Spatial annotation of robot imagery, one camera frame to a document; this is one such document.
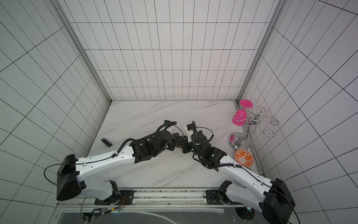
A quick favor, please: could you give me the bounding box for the brown wooden watch stand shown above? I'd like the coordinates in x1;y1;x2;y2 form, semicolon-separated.
173;135;187;148

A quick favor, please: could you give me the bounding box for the silver wire glass rack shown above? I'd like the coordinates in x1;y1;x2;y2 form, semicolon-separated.
227;106;280;151

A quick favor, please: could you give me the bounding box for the pink plastic wine glass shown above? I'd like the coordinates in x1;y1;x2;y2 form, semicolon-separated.
232;99;253;126

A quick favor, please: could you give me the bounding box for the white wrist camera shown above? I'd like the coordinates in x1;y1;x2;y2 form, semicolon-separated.
185;124;194;142
163;120;172;133

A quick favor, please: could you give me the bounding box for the orange patterned plate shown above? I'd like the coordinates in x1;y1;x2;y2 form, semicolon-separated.
235;149;255;168

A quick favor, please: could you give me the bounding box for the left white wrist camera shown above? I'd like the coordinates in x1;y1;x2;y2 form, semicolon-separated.
163;120;172;133

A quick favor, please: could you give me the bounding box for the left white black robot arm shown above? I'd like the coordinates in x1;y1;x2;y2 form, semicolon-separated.
56;130;179;205

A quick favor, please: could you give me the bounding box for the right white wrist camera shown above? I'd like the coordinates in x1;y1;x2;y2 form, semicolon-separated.
185;124;194;142

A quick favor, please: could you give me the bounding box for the black rectangular smart watch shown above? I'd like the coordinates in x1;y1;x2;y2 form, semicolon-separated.
101;138;112;147

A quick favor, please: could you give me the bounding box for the aluminium mounting rail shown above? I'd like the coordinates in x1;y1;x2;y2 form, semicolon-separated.
57;187;282;209

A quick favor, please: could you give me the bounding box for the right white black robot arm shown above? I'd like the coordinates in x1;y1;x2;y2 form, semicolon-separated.
182;129;296;224

